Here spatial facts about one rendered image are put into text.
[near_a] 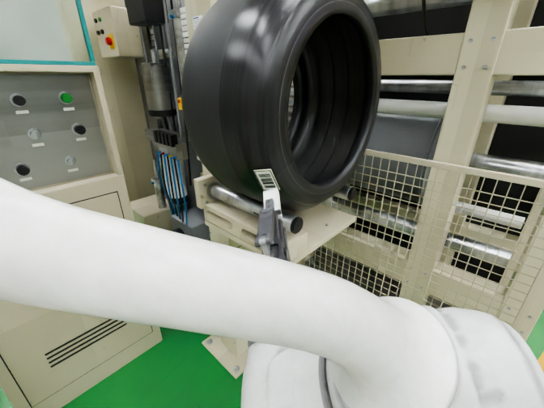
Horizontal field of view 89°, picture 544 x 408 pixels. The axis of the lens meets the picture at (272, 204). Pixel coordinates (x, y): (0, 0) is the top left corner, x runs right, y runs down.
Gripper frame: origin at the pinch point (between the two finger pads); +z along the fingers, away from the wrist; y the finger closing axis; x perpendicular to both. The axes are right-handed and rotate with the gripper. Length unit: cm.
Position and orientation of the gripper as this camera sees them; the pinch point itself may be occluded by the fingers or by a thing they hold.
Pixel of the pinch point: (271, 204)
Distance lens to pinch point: 54.5
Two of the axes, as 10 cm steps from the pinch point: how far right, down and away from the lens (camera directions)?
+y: 3.4, 6.3, 6.9
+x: 9.4, -2.7, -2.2
